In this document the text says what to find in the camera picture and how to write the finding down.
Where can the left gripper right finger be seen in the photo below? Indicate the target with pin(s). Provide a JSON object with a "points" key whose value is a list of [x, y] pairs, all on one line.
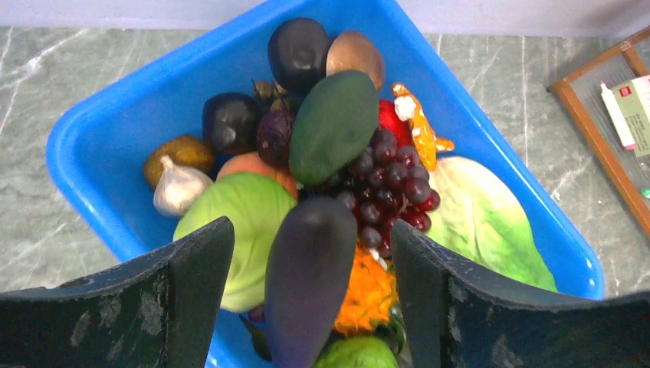
{"points": [[461, 314]]}

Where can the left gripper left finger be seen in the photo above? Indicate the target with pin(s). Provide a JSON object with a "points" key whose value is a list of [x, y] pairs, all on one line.
{"points": [[156, 310]]}

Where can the pale green toy cabbage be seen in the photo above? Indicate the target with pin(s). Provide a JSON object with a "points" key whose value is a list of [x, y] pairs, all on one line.
{"points": [[256, 205]]}

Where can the purple toy eggplant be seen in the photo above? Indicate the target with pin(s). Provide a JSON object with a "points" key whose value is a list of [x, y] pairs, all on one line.
{"points": [[307, 277]]}

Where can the orange textured toy fruit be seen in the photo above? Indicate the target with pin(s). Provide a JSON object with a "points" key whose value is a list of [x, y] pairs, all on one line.
{"points": [[370, 295]]}

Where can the green toy lettuce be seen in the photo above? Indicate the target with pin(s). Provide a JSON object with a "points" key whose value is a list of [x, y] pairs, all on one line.
{"points": [[480, 218]]}

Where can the green toy cabbage front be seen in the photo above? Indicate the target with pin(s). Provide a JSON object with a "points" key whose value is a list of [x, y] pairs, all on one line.
{"points": [[357, 352]]}

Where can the white toy garlic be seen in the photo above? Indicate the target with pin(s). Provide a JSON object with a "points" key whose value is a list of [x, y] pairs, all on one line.
{"points": [[179, 186]]}

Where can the dark toy grapes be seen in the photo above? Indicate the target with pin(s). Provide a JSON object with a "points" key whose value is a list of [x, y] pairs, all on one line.
{"points": [[383, 184]]}

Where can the brown toy potato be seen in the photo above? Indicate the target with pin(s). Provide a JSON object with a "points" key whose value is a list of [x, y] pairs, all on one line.
{"points": [[184, 150]]}

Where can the blue plastic bin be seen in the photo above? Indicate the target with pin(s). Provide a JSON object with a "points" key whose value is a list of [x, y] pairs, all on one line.
{"points": [[96, 151]]}

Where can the pink toy peach in bin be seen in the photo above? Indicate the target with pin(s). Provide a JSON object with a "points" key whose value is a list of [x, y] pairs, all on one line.
{"points": [[251, 162]]}

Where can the red toy pepper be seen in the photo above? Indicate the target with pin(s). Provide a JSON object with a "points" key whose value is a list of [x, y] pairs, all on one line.
{"points": [[388, 119]]}

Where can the purple wrinkled toy fruit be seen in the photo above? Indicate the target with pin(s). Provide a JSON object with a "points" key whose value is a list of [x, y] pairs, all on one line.
{"points": [[274, 137]]}

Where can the dark green toy avocado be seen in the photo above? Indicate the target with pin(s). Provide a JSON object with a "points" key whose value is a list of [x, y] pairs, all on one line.
{"points": [[333, 126]]}

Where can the wooden rack shelf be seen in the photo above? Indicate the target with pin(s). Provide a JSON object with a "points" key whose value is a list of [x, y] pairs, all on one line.
{"points": [[579, 93]]}

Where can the white box on shelf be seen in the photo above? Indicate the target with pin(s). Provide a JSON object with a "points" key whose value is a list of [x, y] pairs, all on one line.
{"points": [[627, 105]]}

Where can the dark purple round fruit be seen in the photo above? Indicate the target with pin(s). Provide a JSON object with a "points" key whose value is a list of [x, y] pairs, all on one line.
{"points": [[297, 54]]}

